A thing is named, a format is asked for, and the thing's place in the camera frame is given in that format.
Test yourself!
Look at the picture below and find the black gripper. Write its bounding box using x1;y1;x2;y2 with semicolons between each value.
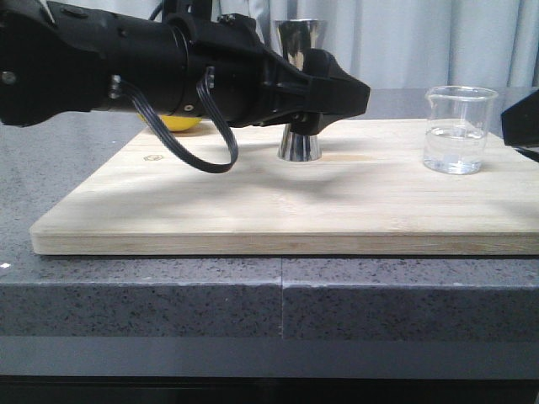
163;1;371;135

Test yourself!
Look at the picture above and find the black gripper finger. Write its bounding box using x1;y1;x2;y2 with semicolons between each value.
500;91;538;147

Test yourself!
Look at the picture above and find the glass beaker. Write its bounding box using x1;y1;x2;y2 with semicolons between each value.
423;85;498;175

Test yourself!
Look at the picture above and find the steel double jigger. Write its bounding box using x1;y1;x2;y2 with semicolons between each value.
275;19;328;162

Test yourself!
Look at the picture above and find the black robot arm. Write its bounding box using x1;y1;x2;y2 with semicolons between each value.
1;1;370;135

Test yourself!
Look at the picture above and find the wooden cutting board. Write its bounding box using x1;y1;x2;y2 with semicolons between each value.
30;119;538;255

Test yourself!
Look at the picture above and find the yellow lemon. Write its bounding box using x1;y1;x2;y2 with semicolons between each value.
159;115;202;132

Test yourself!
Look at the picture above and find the black ribbon cable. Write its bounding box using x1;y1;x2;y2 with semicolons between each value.
109;66;239;174

